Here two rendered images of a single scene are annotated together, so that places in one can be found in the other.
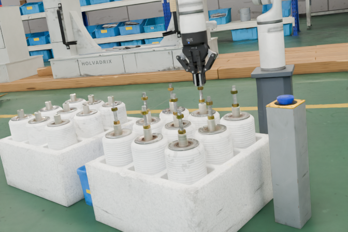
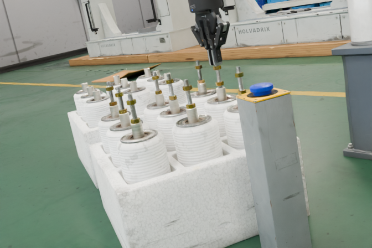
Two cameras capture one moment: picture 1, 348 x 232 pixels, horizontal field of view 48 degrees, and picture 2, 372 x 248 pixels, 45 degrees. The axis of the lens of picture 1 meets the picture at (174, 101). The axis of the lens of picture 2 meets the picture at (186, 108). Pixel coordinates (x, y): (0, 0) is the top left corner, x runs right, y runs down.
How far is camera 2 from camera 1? 0.56 m
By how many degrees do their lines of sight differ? 29
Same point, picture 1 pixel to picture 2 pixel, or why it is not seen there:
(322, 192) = (363, 228)
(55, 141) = (90, 118)
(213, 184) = (156, 188)
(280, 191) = (260, 213)
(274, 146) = (248, 152)
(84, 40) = (245, 4)
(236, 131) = (233, 126)
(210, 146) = (180, 142)
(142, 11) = not seen: outside the picture
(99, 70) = (256, 39)
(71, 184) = not seen: hidden behind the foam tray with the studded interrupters
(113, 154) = (103, 139)
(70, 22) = not seen: outside the picture
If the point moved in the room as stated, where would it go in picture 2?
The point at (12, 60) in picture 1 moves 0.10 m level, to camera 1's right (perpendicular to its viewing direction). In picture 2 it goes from (176, 28) to (185, 26)
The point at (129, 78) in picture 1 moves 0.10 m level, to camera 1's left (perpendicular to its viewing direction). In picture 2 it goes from (287, 50) to (273, 52)
